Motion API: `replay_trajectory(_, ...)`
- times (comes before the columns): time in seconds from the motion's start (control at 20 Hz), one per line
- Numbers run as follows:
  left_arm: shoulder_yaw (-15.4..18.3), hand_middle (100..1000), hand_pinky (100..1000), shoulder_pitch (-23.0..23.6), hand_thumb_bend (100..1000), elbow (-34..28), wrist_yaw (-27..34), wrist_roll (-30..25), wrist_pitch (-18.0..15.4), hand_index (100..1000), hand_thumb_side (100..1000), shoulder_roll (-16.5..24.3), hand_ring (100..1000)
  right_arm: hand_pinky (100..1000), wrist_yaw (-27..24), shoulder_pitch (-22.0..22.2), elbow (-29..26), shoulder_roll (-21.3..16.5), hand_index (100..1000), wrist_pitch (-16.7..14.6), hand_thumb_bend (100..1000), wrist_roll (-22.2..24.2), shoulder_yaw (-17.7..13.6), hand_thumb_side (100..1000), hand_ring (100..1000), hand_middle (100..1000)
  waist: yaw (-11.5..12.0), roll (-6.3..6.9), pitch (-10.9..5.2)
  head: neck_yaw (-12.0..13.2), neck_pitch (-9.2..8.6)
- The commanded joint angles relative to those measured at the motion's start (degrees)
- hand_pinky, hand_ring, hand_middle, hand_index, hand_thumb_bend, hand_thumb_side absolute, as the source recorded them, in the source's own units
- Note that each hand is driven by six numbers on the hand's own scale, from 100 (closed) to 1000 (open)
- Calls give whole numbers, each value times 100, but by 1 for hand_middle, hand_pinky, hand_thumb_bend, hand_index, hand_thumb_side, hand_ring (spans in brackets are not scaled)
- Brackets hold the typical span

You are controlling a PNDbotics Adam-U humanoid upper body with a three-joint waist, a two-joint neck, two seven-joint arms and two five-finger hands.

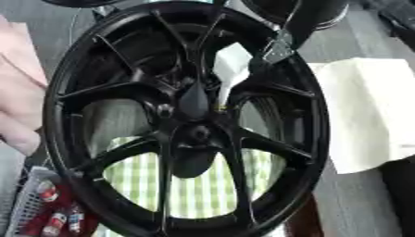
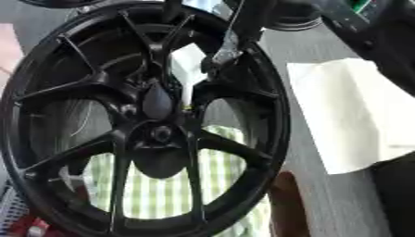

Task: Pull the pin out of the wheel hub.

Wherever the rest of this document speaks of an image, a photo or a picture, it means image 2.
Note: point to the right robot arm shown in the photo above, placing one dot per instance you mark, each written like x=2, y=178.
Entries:
x=378, y=46

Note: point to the black spoked wheel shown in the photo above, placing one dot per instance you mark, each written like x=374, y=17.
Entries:
x=273, y=129

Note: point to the brown wooden object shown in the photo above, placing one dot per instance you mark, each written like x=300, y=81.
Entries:
x=289, y=209

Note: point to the black round object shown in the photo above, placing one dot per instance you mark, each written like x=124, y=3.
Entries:
x=294, y=23
x=59, y=3

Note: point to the white paper sheet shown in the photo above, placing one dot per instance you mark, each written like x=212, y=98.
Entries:
x=351, y=114

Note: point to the red and white object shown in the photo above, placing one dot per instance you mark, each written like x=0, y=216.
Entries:
x=32, y=228

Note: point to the grey ribbed basket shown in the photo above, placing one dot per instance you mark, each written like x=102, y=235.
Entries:
x=12, y=206

